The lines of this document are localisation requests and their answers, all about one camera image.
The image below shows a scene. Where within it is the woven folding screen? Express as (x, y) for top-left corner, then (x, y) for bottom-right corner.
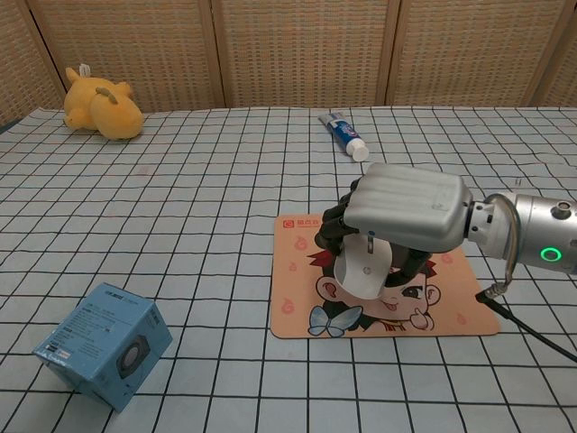
(0, 0), (577, 128)

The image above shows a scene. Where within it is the white computer mouse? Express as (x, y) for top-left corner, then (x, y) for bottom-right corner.
(333, 231), (394, 300)

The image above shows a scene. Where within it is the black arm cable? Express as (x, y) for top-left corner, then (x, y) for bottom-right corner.
(476, 195), (577, 362)

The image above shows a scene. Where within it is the blue white toothpaste tube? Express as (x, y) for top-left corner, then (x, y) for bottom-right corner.
(317, 111), (371, 163)

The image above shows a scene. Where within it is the blue checked tablecloth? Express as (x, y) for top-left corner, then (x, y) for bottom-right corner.
(0, 105), (577, 433)

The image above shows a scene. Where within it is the blue speaker box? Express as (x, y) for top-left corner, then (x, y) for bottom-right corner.
(32, 282), (173, 414)

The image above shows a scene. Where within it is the yellow plush toy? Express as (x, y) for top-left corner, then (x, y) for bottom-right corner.
(62, 64), (145, 141)

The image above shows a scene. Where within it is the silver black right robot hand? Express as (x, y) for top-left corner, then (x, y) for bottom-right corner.
(316, 162), (473, 289)

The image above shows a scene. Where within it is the cartoon girl mouse pad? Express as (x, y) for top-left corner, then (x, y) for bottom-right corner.
(270, 214), (503, 339)

